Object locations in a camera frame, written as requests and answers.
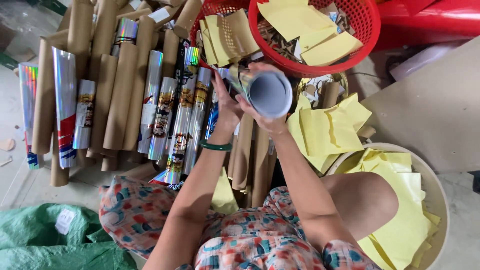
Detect person's left hand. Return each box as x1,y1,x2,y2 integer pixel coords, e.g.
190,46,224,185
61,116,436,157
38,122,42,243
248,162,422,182
211,69,245,134

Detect person's right hand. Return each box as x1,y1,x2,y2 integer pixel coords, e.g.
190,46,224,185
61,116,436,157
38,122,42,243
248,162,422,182
235,62,292,136

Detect holographic foil tube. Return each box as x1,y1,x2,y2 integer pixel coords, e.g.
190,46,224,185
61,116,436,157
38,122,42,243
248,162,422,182
228,65,293,119

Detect stack of folded yellow sheets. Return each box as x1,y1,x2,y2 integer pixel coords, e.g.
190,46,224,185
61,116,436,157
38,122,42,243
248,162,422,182
199,9,261,68

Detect red mesh basket with folded sheets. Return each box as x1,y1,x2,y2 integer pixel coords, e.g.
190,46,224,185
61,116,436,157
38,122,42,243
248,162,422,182
190,0,263,70

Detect green jade bangle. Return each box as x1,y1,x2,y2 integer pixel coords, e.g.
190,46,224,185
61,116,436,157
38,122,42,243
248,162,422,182
199,139,233,152

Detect row of holographic printed tubes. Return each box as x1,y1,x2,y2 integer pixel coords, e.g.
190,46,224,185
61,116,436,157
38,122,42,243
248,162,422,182
18,18,235,186

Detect gold round tin with scraps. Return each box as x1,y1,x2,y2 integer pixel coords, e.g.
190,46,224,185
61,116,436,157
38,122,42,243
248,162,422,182
295,71,349,110

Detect pile of brown cardboard tubes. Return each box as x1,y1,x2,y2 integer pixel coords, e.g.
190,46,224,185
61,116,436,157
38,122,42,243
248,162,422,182
31,0,280,209

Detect single yellow paper sheet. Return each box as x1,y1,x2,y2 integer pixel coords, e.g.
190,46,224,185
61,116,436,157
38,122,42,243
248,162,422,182
211,167,239,215

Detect yellow sheets over cardboard scraps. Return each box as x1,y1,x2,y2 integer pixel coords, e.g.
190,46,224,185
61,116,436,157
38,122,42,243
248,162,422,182
257,0,364,67

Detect short brown cardboard tube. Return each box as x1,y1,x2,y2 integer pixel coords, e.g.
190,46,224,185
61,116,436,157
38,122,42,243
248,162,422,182
322,80,341,109

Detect heap of yellow backing sheets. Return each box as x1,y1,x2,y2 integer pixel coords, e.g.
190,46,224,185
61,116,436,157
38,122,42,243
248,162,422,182
286,92,373,174

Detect red mesh basket with scraps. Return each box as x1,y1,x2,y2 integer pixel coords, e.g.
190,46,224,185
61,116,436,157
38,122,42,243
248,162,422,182
248,0,382,79

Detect person's patterned dress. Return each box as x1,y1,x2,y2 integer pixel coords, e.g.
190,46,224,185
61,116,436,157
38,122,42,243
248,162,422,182
98,175,381,270

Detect person's bare knee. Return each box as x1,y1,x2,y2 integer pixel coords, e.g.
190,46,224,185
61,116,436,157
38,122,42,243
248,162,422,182
320,172,400,241

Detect clear plastic roll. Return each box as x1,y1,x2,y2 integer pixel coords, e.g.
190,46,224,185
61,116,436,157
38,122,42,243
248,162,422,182
389,40,464,82

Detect white paper label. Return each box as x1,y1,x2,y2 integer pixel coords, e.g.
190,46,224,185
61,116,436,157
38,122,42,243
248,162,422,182
55,208,77,236

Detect beige flat board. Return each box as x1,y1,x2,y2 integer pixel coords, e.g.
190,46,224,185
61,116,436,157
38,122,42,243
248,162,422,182
359,35,480,174

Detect red plastic object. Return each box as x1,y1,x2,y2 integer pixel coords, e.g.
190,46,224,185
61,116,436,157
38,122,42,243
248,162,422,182
373,0,480,52

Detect yellow sheets in basin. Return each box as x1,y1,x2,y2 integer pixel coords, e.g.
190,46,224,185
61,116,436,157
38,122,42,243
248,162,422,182
334,148,442,270

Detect green woven plastic sack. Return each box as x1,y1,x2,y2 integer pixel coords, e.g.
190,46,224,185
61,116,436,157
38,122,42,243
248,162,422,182
0,202,138,270

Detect round cream plastic basin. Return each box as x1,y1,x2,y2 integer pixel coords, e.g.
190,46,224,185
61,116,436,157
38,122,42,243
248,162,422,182
325,142,450,270

